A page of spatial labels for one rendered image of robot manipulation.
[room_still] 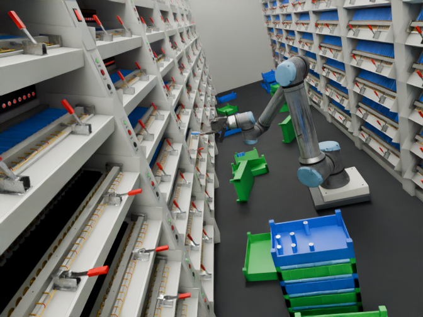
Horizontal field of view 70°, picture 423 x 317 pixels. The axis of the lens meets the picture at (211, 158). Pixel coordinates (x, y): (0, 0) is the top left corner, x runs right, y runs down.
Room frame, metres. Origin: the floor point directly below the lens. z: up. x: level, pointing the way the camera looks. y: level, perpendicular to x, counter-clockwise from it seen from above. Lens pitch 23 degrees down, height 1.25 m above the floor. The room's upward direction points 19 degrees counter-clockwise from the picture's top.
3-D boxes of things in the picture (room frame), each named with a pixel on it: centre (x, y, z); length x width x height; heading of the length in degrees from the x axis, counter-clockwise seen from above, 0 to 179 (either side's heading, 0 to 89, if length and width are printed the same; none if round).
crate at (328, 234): (0.97, -0.27, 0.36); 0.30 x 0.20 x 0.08; 74
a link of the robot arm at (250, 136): (1.92, -0.30, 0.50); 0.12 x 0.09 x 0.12; 127
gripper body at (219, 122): (1.93, -0.13, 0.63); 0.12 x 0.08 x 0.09; 82
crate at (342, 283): (0.97, -0.27, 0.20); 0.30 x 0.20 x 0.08; 74
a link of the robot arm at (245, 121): (1.91, -0.29, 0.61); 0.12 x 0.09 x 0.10; 82
